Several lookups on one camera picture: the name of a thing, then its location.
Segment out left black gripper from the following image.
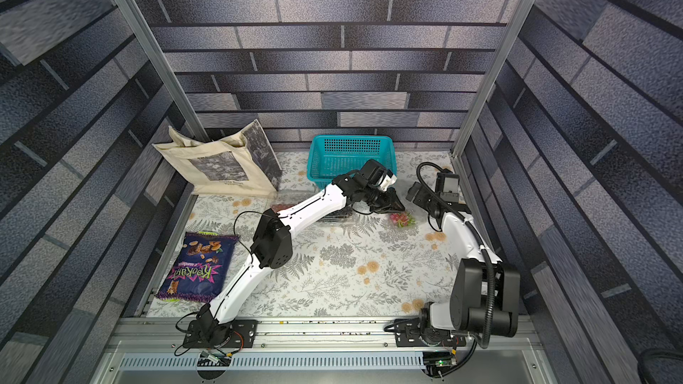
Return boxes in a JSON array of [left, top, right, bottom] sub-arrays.
[[362, 184, 408, 212]]

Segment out red grape bunch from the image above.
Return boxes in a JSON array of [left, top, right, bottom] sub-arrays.
[[270, 203, 293, 213], [390, 213, 410, 228]]

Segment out clear clamshell container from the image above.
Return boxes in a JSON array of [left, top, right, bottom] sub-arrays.
[[320, 206, 355, 224], [269, 190, 316, 213]]

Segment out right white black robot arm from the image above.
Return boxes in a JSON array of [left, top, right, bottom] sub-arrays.
[[406, 182, 520, 348]]

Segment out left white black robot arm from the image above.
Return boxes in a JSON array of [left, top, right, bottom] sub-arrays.
[[181, 160, 405, 350]]

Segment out teal plastic basket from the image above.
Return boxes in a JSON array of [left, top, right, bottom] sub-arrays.
[[307, 135, 397, 190]]

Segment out beige canvas tote bag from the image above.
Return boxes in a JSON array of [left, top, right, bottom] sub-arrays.
[[154, 120, 283, 198]]

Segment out purple snack bag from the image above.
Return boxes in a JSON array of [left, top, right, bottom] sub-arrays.
[[156, 232, 238, 303]]

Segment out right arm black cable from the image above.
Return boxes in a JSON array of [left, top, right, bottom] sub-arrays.
[[415, 162, 497, 380]]

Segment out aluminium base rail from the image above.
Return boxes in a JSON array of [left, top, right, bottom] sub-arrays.
[[97, 316, 554, 383]]

